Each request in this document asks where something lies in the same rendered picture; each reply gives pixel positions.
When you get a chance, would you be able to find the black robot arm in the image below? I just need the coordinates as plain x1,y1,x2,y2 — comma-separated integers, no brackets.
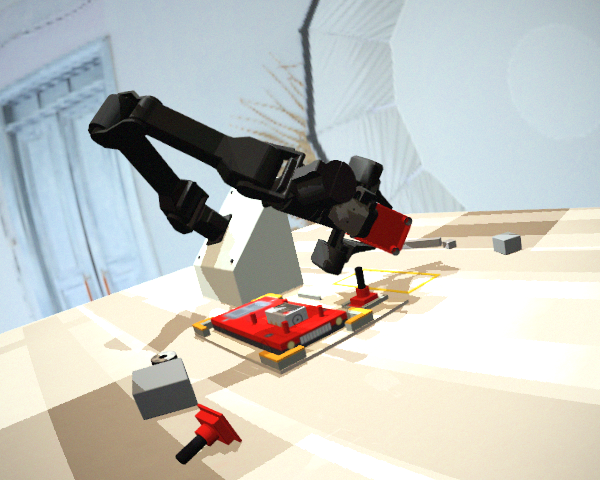
88,90,378,246

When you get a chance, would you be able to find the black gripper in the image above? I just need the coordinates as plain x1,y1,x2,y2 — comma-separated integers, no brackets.
305,155,393,276

